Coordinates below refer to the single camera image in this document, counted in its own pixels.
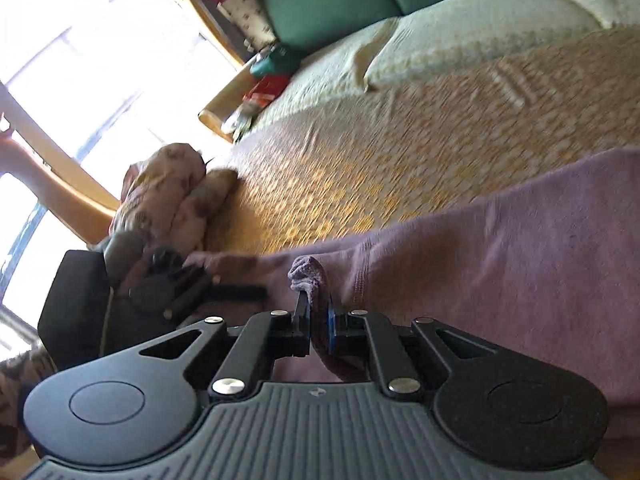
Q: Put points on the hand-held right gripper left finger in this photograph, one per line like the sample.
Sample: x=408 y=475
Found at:
x=302 y=320

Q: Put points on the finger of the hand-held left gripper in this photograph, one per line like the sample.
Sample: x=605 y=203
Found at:
x=240 y=292

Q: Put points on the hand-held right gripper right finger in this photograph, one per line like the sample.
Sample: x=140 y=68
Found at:
x=332 y=330

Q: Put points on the purple fleece pants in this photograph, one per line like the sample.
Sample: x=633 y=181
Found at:
x=500 y=260

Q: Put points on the pink printed pajamas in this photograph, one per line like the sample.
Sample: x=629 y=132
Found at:
x=165 y=195

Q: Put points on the red book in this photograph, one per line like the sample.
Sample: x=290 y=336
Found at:
x=267 y=90

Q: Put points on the bright window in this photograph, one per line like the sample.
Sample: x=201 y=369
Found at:
x=75 y=60

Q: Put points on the white patterned bag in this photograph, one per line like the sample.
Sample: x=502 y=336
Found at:
x=247 y=20

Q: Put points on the green sofa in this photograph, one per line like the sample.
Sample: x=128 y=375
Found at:
x=325 y=0

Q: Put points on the cream sofa seat cover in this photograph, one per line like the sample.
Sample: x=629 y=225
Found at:
x=450 y=35

